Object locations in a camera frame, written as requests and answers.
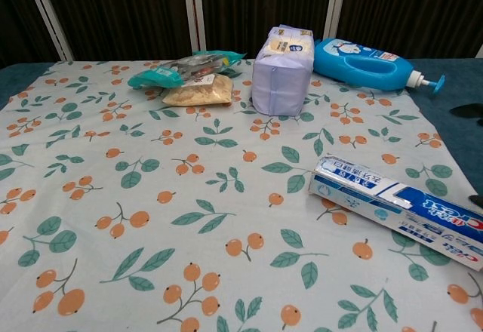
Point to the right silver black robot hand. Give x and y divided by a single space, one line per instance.
471 110

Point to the blue white toothpaste box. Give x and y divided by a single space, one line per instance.
415 215

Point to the blue pump bottle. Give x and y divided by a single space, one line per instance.
358 68

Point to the purple tissue pack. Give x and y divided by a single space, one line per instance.
279 79

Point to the green foil snack packet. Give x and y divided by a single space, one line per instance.
232 58

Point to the beige cracker packet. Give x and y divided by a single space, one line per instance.
200 92

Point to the clear red snack packet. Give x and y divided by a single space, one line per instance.
198 66

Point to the floral orange-fruit tablecloth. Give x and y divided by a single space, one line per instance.
188 196

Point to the green white snack packet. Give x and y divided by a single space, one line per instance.
154 77

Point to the white partition frame post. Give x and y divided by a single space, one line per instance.
336 3
45 15
192 7

